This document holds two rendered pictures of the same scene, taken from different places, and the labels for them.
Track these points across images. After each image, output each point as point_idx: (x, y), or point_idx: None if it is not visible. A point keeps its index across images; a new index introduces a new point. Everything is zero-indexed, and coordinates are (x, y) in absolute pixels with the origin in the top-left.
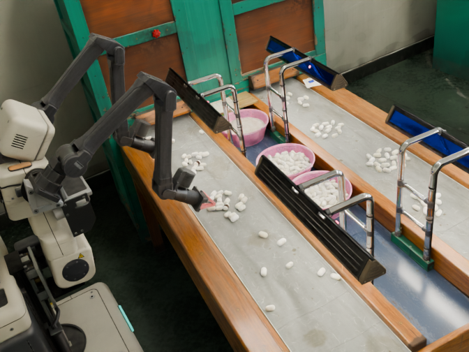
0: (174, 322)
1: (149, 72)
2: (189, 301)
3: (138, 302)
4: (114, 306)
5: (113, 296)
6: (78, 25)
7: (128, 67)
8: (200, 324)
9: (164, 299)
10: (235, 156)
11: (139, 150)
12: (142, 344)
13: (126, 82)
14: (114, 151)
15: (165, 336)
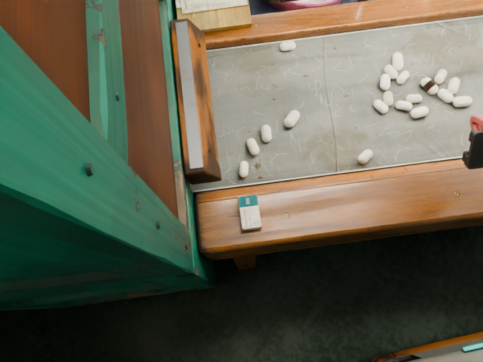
0: (416, 273)
1: (141, 36)
2: (384, 241)
3: (356, 319)
4: (471, 357)
5: (433, 357)
6: (39, 141)
7: (136, 81)
8: (433, 236)
9: (366, 277)
10: (453, 5)
11: (310, 202)
12: (443, 327)
13: (151, 127)
14: (203, 271)
15: (438, 291)
